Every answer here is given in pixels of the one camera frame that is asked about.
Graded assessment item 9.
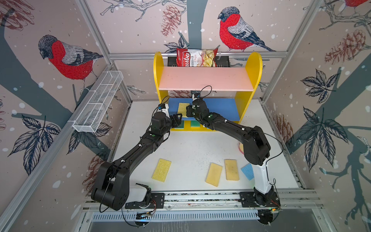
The dark green sponge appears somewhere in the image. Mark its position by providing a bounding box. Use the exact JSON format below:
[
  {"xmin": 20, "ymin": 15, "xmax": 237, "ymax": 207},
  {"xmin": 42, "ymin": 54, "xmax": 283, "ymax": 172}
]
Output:
[{"xmin": 176, "ymin": 121, "xmax": 185, "ymax": 130}]

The light green sponge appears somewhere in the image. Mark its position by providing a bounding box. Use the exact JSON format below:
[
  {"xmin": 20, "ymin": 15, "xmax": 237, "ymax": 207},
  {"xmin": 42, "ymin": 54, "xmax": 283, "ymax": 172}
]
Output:
[{"xmin": 190, "ymin": 120, "xmax": 200, "ymax": 128}]

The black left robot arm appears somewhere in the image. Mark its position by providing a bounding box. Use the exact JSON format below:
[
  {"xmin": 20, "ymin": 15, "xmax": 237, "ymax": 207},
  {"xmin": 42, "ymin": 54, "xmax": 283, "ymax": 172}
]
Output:
[{"xmin": 91, "ymin": 104, "xmax": 182, "ymax": 211}]

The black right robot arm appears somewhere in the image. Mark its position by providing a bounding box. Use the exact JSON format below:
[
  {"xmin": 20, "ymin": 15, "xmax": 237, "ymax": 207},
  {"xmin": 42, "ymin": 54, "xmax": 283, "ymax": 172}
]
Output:
[{"xmin": 186, "ymin": 97, "xmax": 274, "ymax": 206}]

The yellow shelf unit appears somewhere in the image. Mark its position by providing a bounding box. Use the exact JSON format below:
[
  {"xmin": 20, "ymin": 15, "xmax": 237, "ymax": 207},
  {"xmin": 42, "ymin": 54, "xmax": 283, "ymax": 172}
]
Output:
[{"xmin": 153, "ymin": 52, "xmax": 263, "ymax": 124}]

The red cassava chips bag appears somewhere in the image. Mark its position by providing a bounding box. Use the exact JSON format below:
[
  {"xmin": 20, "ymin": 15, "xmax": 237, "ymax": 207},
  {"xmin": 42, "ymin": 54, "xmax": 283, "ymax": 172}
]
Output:
[{"xmin": 176, "ymin": 48, "xmax": 218, "ymax": 67}]

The round smiley face sponge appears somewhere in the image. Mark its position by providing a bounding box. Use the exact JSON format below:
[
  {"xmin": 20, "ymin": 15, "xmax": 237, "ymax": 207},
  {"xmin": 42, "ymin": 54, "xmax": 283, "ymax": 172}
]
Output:
[{"xmin": 239, "ymin": 143, "xmax": 244, "ymax": 154}]

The tan sponge upright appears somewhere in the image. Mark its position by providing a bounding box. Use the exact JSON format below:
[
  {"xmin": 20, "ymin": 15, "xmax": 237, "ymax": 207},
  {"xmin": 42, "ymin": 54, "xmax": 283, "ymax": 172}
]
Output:
[{"xmin": 225, "ymin": 159, "xmax": 240, "ymax": 181}]

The orange yellow sponge tilted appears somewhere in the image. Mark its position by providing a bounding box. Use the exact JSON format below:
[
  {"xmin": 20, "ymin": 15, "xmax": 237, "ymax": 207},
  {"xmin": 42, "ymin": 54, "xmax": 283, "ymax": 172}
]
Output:
[{"xmin": 206, "ymin": 163, "xmax": 223, "ymax": 187}]

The blue sponge right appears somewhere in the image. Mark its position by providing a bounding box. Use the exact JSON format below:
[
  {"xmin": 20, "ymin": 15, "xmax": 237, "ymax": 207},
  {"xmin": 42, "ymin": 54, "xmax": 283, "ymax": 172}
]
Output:
[{"xmin": 241, "ymin": 163, "xmax": 254, "ymax": 181}]

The black wire basket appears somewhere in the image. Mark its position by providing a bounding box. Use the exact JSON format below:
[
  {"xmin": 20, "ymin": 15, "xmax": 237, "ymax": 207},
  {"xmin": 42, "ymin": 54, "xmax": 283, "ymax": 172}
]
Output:
[{"xmin": 167, "ymin": 56, "xmax": 231, "ymax": 67}]

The aluminium rail frame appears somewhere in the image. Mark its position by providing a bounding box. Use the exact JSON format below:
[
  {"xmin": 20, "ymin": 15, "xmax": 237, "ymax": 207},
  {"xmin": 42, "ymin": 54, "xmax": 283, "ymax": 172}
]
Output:
[{"xmin": 82, "ymin": 189, "xmax": 322, "ymax": 213}]

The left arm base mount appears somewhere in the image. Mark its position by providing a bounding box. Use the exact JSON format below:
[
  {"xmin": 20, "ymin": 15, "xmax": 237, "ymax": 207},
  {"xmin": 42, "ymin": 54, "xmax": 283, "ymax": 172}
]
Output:
[{"xmin": 124, "ymin": 183, "xmax": 165, "ymax": 209}]

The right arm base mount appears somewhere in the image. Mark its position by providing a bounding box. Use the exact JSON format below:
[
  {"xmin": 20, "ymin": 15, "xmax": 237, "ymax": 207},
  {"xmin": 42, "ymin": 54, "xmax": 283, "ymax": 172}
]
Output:
[{"xmin": 239, "ymin": 191, "xmax": 281, "ymax": 208}]

